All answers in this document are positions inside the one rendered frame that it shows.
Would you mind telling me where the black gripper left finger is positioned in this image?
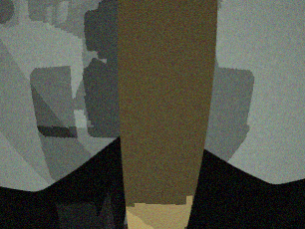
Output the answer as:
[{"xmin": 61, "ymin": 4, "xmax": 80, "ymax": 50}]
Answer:
[{"xmin": 0, "ymin": 135, "xmax": 126, "ymax": 229}]

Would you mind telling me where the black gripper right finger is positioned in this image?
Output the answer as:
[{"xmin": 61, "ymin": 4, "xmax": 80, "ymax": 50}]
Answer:
[{"xmin": 185, "ymin": 148, "xmax": 305, "ymax": 229}]

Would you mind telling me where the long brown wooden rail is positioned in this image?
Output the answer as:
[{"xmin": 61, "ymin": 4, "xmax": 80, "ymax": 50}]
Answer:
[{"xmin": 117, "ymin": 0, "xmax": 219, "ymax": 229}]

